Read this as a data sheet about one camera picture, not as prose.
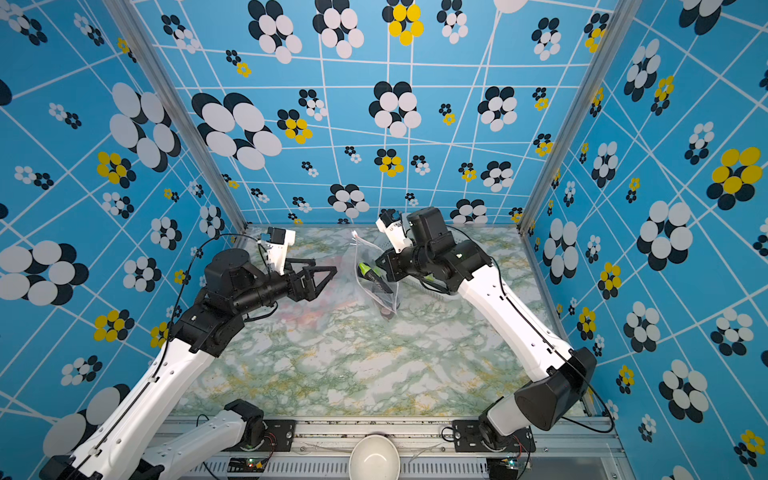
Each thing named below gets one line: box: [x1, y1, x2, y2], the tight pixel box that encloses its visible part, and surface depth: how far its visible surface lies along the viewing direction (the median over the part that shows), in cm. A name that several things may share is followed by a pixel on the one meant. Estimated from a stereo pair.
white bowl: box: [349, 434, 401, 480], surface depth 70 cm
